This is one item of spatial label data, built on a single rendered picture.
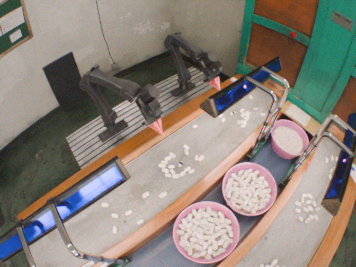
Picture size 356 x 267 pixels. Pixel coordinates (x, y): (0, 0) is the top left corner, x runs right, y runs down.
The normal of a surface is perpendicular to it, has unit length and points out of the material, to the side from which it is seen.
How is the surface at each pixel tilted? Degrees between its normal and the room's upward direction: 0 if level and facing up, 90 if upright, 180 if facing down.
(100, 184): 58
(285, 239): 0
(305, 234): 0
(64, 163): 0
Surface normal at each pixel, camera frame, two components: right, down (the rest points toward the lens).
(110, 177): 0.54, 0.14
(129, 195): -0.02, -0.64
